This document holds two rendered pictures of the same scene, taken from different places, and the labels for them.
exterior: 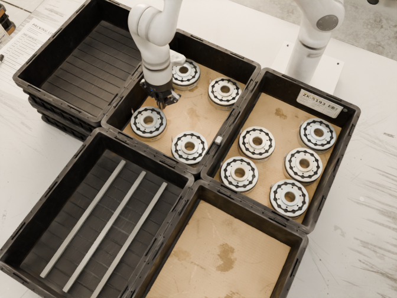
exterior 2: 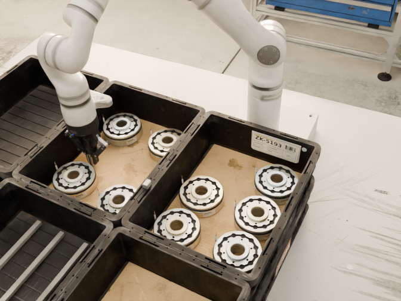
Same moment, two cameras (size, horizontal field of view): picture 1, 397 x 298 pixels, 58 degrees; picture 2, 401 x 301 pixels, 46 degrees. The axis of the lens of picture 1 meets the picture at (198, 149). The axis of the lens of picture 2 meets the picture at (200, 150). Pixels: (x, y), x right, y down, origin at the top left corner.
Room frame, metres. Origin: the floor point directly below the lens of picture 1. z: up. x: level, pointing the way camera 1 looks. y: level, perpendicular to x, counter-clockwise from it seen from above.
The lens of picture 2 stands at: (-0.24, -0.22, 1.70)
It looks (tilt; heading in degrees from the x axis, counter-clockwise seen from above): 45 degrees down; 4
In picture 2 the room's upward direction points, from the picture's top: 3 degrees counter-clockwise
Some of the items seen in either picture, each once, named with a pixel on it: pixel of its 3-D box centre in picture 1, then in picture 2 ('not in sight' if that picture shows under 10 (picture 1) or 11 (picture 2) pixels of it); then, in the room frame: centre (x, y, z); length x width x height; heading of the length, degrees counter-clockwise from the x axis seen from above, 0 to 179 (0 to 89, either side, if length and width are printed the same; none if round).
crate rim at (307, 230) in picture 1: (283, 142); (227, 184); (0.44, -0.22, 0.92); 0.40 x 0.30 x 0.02; 154
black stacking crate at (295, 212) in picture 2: (279, 151); (227, 199); (0.44, -0.22, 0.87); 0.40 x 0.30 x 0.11; 154
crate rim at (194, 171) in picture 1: (184, 95); (114, 143); (0.58, 0.05, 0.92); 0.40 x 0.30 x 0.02; 154
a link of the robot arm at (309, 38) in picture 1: (321, 19); (267, 56); (0.80, -0.33, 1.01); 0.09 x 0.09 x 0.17; 87
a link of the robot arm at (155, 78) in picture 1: (160, 61); (82, 100); (0.60, 0.11, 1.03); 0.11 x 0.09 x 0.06; 154
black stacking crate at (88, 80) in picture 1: (100, 65); (27, 123); (0.71, 0.32, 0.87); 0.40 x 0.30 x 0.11; 154
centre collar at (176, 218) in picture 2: (239, 172); (176, 226); (0.37, -0.11, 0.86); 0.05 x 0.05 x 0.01
